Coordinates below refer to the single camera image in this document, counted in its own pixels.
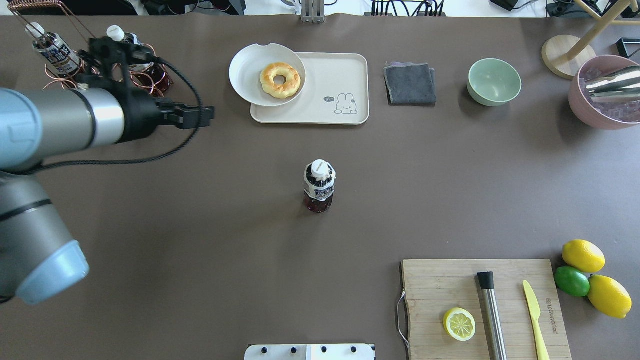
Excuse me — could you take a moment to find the pink bowl with ice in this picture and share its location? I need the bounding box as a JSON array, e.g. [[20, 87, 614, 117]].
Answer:
[[568, 55, 639, 130]]

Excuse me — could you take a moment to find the cream tray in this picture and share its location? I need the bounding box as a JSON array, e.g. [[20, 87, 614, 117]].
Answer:
[[250, 52, 370, 126]]

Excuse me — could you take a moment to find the green bowl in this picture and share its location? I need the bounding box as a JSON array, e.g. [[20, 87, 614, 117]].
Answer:
[[466, 58, 522, 107]]

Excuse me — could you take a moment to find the yellow lemon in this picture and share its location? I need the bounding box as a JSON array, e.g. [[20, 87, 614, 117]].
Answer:
[[561, 239, 606, 273], [587, 275, 633, 319]]

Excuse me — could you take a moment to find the yellow lemon upper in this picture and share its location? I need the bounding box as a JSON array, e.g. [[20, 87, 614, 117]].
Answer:
[[561, 239, 606, 273]]

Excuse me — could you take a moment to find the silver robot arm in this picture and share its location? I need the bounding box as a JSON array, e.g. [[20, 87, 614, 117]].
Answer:
[[0, 37, 215, 305]]

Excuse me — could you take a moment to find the half lemon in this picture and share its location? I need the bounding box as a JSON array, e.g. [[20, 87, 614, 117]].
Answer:
[[442, 307, 476, 342]]

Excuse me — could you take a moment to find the donut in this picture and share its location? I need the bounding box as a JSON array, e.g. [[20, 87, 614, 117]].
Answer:
[[260, 62, 302, 100]]

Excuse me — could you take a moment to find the tea bottle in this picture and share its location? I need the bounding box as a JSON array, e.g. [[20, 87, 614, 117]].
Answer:
[[303, 159, 337, 214], [25, 22, 82, 78], [106, 25, 173, 98]]

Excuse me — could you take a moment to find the yellow lemon lower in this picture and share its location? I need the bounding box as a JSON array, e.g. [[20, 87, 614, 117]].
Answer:
[[587, 275, 633, 319]]

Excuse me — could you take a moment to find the steel muddler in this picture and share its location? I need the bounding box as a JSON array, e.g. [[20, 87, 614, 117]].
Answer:
[[477, 271, 508, 360]]

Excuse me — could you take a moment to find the tea bottle top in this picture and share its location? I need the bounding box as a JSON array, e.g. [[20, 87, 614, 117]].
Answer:
[[303, 159, 337, 214]]

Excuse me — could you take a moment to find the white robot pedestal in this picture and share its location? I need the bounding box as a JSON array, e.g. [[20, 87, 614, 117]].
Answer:
[[244, 342, 377, 360]]

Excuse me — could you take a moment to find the yellow plastic knife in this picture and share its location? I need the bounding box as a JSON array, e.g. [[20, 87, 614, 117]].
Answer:
[[522, 280, 551, 360]]

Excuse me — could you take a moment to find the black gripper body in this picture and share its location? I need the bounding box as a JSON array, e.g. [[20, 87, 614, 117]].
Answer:
[[75, 38, 163, 144]]

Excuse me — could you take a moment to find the white plate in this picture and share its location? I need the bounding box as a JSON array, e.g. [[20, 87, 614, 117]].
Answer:
[[229, 43, 307, 107]]

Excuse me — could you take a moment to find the tea bottle front right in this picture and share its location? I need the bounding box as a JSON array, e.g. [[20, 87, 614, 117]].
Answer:
[[25, 22, 82, 78]]

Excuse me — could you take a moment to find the wooden cutting board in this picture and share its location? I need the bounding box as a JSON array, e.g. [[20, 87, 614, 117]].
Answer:
[[401, 259, 572, 360]]

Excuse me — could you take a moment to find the tea bottle front left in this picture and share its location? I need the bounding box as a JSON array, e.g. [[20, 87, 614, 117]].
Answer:
[[106, 25, 173, 98]]

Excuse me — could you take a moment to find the wooden cup stand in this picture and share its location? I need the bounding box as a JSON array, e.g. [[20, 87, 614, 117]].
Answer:
[[541, 0, 639, 80]]

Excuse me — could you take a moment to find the steel ice scoop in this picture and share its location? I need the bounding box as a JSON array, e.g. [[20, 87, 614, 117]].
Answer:
[[585, 65, 640, 103]]

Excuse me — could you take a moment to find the grey folded cloth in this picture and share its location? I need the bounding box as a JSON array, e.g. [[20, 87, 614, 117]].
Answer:
[[383, 62, 437, 106]]

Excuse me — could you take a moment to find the green lime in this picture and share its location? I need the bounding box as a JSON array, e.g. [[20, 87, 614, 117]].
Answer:
[[554, 266, 591, 297]]

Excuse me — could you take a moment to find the copper wire bottle rack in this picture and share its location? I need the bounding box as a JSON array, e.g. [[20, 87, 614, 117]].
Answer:
[[7, 0, 173, 98]]

